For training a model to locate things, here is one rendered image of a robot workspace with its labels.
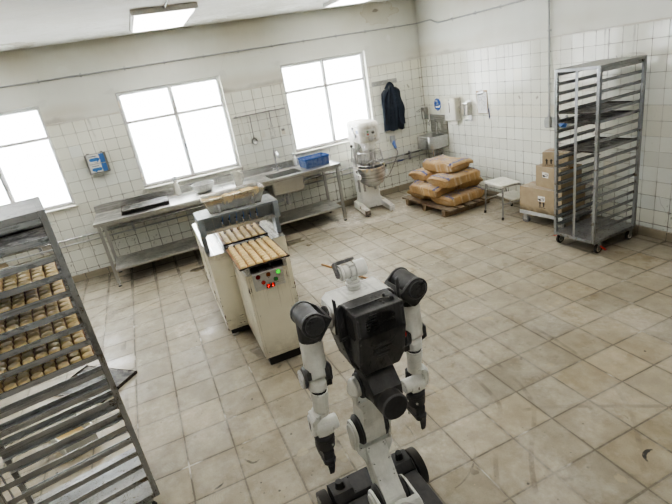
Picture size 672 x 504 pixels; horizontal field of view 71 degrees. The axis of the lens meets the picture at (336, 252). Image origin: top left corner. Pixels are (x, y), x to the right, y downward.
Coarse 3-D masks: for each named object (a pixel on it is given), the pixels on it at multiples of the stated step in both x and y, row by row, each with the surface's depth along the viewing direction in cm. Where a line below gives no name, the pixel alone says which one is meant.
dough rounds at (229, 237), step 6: (234, 228) 450; (240, 228) 447; (246, 228) 447; (252, 228) 448; (258, 228) 437; (222, 234) 439; (228, 234) 436; (234, 234) 439; (240, 234) 429; (246, 234) 426; (252, 234) 423; (258, 234) 427; (222, 240) 428; (228, 240) 420; (234, 240) 416
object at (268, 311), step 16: (240, 272) 378; (256, 272) 359; (288, 272) 369; (240, 288) 415; (272, 288) 367; (288, 288) 373; (256, 304) 366; (272, 304) 371; (288, 304) 377; (256, 320) 371; (272, 320) 375; (288, 320) 381; (256, 336) 405; (272, 336) 379; (288, 336) 385; (272, 352) 383; (288, 352) 393
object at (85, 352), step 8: (72, 352) 242; (80, 352) 243; (88, 352) 238; (56, 360) 236; (64, 360) 235; (72, 360) 233; (32, 368) 233; (40, 368) 230; (48, 368) 229; (56, 368) 232; (16, 376) 231; (24, 376) 226; (32, 376) 224; (40, 376) 225; (0, 384) 222; (8, 384) 221; (16, 384) 224; (0, 392) 217
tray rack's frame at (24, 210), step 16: (0, 208) 227; (16, 208) 220; (32, 208) 212; (0, 224) 198; (0, 448) 256; (128, 464) 289; (96, 480) 281; (128, 480) 276; (0, 496) 220; (48, 496) 275; (64, 496) 273; (96, 496) 269; (128, 496) 265; (144, 496) 263
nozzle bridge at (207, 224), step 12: (252, 204) 419; (264, 204) 417; (276, 204) 421; (204, 216) 408; (216, 216) 404; (228, 216) 417; (240, 216) 421; (252, 216) 425; (264, 216) 425; (276, 216) 425; (204, 228) 403; (216, 228) 415; (228, 228) 415; (276, 228) 440; (204, 240) 416
